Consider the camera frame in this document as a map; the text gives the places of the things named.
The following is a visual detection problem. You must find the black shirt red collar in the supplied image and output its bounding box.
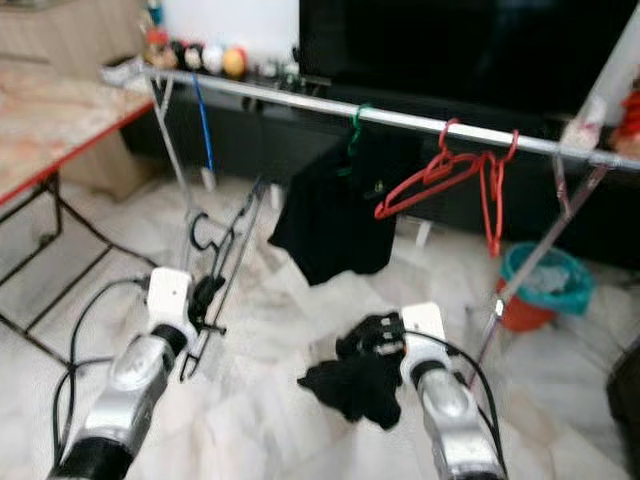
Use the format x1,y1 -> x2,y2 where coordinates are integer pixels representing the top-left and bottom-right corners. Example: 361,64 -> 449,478
297,312 -> 406,431

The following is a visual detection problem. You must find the black plastic hanger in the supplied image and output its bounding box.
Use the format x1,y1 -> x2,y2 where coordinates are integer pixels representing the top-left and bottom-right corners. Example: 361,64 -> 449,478
180,175 -> 271,383

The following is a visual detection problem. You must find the blue plastic hanger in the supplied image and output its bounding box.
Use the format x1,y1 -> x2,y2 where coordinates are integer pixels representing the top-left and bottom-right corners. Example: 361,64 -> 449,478
193,72 -> 219,191

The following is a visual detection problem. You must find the green plastic hanger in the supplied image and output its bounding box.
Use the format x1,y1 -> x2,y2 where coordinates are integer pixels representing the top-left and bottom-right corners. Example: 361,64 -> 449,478
345,103 -> 373,176

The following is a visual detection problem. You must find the black shirt green logo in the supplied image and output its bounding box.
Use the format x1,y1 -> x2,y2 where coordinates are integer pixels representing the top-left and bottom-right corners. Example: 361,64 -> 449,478
268,130 -> 396,286

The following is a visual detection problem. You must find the red bucket teal bag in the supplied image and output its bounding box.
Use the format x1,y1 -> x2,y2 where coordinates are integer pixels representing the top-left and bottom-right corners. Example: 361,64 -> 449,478
497,242 -> 594,333

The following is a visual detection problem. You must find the black television console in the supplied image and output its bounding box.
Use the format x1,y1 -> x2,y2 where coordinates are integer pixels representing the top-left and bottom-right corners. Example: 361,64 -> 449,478
125,80 -> 640,266

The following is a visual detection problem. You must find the silver metal clothes rack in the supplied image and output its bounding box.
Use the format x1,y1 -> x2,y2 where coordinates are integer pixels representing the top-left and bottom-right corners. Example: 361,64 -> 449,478
143,65 -> 640,389

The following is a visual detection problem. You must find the white cardboard box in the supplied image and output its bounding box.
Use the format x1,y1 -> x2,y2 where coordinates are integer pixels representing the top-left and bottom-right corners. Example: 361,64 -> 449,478
102,58 -> 156,89

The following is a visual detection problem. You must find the white round plush toy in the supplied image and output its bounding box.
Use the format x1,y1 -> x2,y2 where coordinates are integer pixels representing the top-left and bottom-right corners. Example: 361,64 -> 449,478
200,43 -> 225,74

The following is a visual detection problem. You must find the black round plush toy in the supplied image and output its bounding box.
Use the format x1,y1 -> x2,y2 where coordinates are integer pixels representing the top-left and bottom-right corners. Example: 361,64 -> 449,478
175,40 -> 203,71

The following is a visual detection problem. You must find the black flat television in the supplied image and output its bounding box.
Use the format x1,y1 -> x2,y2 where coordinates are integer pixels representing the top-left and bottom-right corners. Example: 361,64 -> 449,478
298,0 -> 631,119

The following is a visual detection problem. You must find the light wooden cabinet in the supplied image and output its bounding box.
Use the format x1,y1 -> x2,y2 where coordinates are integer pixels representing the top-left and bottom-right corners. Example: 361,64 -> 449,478
0,0 -> 156,71

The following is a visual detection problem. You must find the red fortune figurine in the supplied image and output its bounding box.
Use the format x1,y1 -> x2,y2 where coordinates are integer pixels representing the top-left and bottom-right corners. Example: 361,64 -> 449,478
622,90 -> 640,156

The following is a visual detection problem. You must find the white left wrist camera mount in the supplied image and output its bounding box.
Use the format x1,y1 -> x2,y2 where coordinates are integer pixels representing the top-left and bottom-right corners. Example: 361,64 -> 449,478
147,267 -> 196,336

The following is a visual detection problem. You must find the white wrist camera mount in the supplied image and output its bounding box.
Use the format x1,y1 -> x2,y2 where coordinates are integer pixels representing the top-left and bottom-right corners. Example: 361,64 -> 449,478
400,302 -> 449,369
147,267 -> 196,336

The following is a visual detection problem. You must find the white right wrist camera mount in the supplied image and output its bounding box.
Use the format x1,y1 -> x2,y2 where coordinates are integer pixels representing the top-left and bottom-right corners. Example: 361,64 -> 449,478
400,302 -> 449,369

